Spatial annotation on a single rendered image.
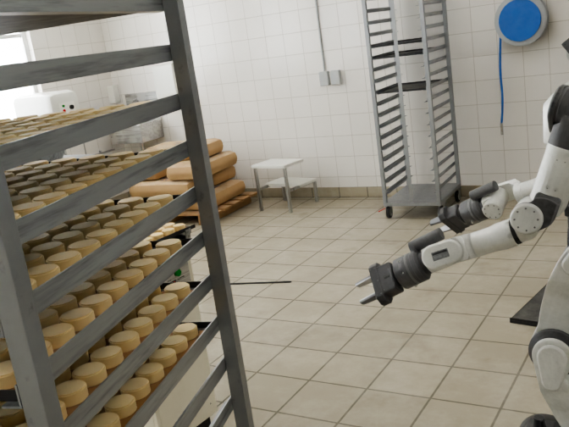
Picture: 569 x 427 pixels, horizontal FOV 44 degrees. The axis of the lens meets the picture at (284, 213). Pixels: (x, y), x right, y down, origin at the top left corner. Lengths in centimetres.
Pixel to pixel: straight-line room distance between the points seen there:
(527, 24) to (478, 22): 44
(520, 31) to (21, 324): 544
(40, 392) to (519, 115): 562
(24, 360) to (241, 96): 654
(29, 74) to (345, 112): 590
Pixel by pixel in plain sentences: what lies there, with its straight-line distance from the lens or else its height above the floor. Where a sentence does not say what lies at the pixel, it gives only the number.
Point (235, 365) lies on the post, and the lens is 149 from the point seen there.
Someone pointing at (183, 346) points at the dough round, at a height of 105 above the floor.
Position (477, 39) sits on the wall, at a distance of 626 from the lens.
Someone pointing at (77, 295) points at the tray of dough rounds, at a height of 124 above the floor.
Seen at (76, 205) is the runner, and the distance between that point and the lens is 102.
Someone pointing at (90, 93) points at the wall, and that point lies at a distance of 815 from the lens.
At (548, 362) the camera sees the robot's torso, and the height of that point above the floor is 60.
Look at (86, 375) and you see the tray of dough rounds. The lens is 112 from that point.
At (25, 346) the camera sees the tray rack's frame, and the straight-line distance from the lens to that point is 87.
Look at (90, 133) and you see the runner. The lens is 107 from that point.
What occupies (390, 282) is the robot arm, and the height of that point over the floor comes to 91.
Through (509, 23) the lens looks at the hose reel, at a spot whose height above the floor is 144.
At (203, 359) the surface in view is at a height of 34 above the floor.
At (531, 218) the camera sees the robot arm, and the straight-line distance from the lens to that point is 182.
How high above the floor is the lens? 159
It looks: 14 degrees down
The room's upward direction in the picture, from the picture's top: 8 degrees counter-clockwise
